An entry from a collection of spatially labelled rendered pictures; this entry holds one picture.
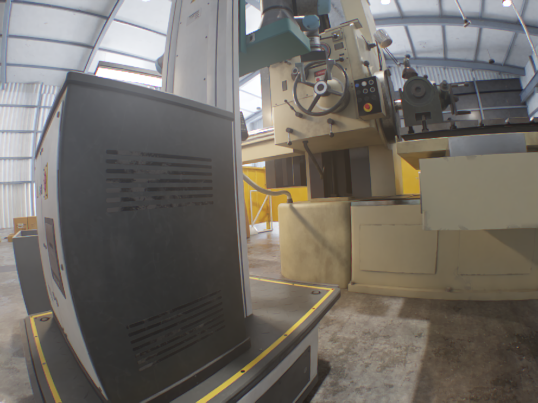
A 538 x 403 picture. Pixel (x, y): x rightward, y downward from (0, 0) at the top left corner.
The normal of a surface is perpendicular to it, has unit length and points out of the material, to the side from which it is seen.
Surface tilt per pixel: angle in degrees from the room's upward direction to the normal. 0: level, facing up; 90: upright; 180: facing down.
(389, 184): 90
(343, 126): 90
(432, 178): 90
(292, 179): 90
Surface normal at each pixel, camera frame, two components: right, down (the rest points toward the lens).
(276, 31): -0.55, 0.04
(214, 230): 0.83, -0.04
